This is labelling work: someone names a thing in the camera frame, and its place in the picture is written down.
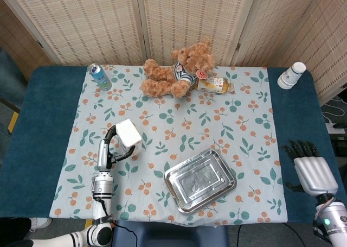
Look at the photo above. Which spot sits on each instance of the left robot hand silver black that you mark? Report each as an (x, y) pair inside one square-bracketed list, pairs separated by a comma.
[(103, 156)]

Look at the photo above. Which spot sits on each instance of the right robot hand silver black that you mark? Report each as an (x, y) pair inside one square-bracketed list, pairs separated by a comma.
[(314, 175)]

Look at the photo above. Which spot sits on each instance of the white tissue pack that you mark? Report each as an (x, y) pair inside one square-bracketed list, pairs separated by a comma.
[(128, 133)]

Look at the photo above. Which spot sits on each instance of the navy blue robot base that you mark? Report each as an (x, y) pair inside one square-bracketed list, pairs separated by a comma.
[(173, 234)]

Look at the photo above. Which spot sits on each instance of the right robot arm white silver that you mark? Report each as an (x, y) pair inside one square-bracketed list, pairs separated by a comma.
[(336, 225)]

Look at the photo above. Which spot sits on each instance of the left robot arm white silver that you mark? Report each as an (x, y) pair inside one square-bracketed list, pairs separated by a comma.
[(102, 186)]

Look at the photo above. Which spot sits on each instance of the white power strip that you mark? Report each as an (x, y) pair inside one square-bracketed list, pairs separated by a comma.
[(337, 128)]

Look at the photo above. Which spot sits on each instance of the blue green drink can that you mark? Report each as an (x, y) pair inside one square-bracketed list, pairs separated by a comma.
[(101, 78)]

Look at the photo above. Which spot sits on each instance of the teal table cover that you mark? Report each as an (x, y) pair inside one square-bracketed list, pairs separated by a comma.
[(40, 108)]

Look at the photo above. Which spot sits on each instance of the floral print tablecloth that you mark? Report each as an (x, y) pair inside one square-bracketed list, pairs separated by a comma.
[(176, 127)]

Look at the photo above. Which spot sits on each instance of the white shoe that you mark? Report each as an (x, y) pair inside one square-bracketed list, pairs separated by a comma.
[(40, 223)]

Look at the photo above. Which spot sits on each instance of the brown teddy bear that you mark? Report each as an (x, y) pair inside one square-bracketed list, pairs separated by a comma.
[(165, 81)]

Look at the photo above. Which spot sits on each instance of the large steel tray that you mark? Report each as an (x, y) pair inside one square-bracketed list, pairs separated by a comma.
[(217, 156)]

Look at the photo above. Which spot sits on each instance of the small steel tray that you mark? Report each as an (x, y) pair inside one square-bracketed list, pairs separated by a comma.
[(200, 182)]

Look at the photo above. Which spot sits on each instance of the white paper cup stack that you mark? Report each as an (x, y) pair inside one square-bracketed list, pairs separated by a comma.
[(291, 76)]

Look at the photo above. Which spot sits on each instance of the yellow tea bottle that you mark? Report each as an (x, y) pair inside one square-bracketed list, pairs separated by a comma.
[(217, 85)]

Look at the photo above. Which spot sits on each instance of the woven folding screen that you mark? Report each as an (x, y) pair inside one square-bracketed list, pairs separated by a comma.
[(95, 21)]

